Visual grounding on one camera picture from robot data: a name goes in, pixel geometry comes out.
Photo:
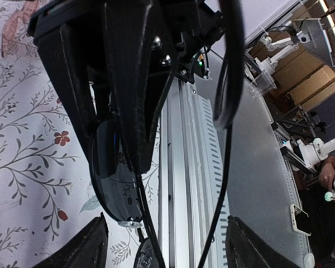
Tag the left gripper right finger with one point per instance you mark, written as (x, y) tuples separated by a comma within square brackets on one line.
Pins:
[(244, 248)]

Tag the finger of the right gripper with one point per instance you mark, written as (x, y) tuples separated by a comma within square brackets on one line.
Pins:
[(72, 50)]

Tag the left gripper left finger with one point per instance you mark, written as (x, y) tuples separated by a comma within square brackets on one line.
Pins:
[(88, 248)]

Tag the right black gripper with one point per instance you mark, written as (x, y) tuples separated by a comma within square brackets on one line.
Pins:
[(148, 44)]

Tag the black frame glasses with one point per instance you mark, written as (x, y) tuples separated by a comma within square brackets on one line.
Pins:
[(121, 192)]

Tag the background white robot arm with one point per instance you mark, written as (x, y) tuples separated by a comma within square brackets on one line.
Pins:
[(230, 74)]

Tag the pink translucent sunglasses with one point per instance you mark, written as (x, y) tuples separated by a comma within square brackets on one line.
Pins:
[(9, 40)]

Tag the background person hand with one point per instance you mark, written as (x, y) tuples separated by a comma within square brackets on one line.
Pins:
[(327, 173)]

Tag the white smartphone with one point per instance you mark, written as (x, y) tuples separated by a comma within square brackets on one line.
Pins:
[(300, 221)]

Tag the clear plastic cup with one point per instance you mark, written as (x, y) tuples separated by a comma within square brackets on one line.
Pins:
[(263, 84)]

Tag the front aluminium rail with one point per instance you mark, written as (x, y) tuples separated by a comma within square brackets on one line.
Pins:
[(261, 187)]

